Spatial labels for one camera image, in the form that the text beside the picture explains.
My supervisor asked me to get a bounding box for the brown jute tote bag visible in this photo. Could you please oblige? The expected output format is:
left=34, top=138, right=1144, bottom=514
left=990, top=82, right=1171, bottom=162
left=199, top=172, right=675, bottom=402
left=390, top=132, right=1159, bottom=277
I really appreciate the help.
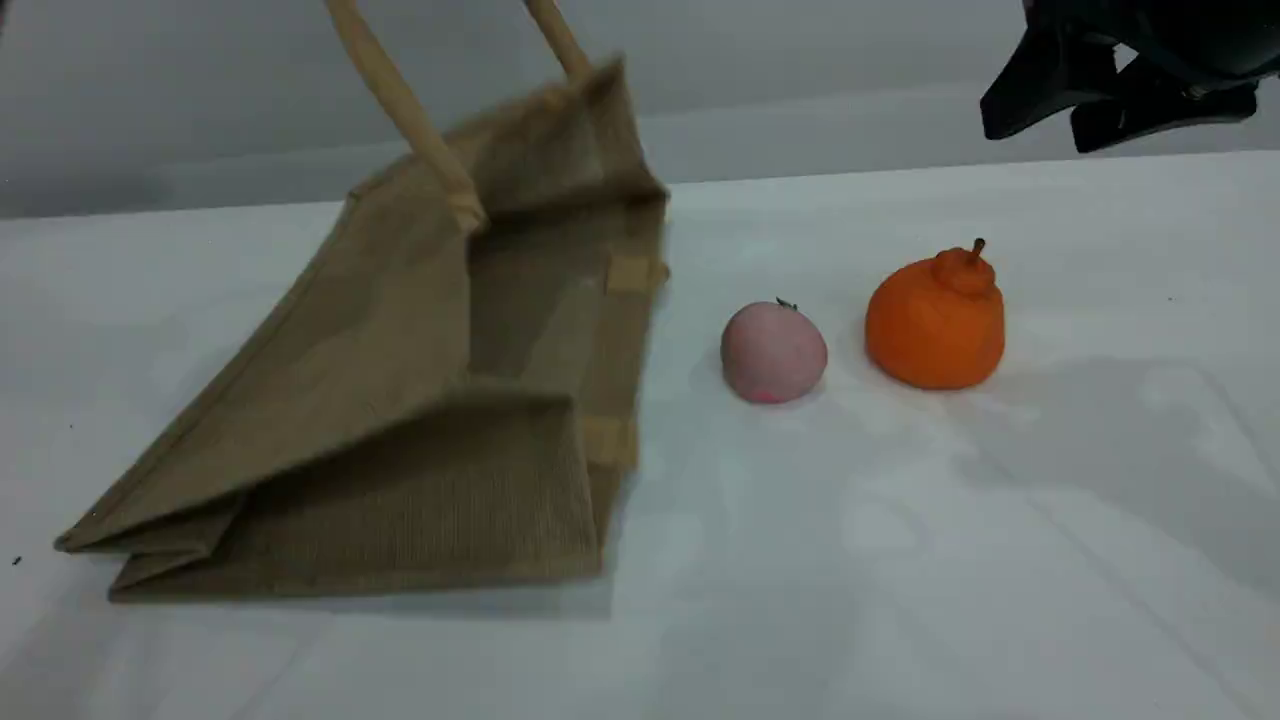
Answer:
left=55, top=0, right=673, bottom=603

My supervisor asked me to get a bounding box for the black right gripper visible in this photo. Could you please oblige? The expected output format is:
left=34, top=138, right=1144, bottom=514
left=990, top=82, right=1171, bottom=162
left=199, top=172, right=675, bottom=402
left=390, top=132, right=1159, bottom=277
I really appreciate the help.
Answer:
left=979, top=0, right=1280, bottom=154

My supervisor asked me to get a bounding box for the orange with stem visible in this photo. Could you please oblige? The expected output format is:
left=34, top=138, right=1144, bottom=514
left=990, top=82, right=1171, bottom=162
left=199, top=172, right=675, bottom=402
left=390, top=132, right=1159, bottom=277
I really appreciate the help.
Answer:
left=864, top=238, right=1007, bottom=391

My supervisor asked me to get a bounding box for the pink peach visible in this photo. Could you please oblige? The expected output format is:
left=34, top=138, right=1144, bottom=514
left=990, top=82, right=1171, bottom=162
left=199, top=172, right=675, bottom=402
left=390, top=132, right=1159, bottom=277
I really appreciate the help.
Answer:
left=720, top=297, right=829, bottom=406

